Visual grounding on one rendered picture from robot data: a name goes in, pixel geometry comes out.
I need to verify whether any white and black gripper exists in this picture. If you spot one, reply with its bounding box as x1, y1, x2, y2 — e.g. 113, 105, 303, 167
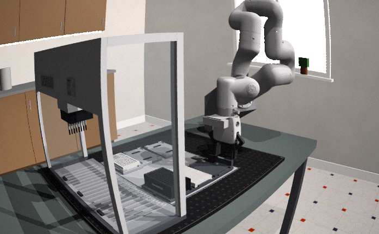
208, 115, 245, 160

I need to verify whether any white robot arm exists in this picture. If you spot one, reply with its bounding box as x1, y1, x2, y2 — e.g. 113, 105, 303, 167
203, 0, 295, 128

